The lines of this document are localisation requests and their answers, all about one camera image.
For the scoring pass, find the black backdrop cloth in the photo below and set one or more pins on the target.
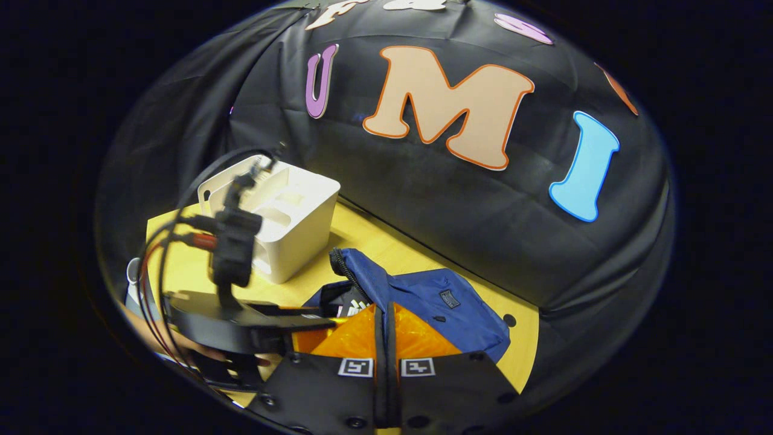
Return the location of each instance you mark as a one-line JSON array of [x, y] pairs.
[[453, 217]]

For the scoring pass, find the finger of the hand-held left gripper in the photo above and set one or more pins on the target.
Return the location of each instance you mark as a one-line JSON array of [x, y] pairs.
[[284, 310], [302, 325]]

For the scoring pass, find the white bookshelf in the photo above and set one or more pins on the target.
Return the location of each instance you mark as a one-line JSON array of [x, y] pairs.
[[296, 223]]

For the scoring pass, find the blue schoolbag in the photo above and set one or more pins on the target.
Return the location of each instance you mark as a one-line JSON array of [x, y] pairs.
[[435, 302]]

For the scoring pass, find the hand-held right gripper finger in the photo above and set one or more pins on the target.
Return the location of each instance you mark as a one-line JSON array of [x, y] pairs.
[[380, 362], [392, 374]]

